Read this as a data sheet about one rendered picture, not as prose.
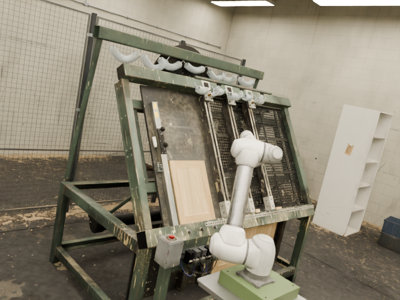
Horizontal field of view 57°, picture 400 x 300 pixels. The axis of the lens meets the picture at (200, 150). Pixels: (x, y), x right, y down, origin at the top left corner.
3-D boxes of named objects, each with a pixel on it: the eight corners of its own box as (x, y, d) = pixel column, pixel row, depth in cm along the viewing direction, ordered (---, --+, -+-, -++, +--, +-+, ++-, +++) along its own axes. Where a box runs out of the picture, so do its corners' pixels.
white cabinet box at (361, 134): (343, 237, 594) (380, 111, 558) (311, 222, 633) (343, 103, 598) (359, 231, 637) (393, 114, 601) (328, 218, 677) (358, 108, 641)
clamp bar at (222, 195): (219, 218, 303) (241, 212, 287) (193, 84, 329) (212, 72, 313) (228, 216, 310) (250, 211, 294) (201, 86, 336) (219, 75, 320)
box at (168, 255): (164, 270, 230) (169, 243, 227) (153, 261, 238) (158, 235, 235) (179, 266, 238) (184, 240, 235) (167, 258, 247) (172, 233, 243)
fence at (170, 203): (169, 226, 266) (173, 225, 263) (149, 103, 287) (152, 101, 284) (175, 225, 269) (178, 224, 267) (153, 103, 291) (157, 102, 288)
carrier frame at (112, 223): (125, 353, 258) (146, 243, 244) (49, 260, 354) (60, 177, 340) (294, 281, 412) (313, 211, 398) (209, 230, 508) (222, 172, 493)
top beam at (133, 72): (118, 80, 273) (125, 74, 266) (115, 68, 275) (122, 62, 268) (284, 109, 427) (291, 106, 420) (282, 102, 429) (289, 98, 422)
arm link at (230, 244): (244, 267, 215) (208, 259, 214) (240, 263, 231) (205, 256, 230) (268, 140, 227) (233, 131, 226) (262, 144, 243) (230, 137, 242)
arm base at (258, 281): (279, 281, 230) (281, 272, 230) (258, 289, 215) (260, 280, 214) (256, 266, 243) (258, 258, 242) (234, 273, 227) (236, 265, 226)
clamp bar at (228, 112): (243, 214, 324) (265, 209, 308) (216, 89, 351) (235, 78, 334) (250, 213, 331) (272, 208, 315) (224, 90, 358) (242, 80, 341)
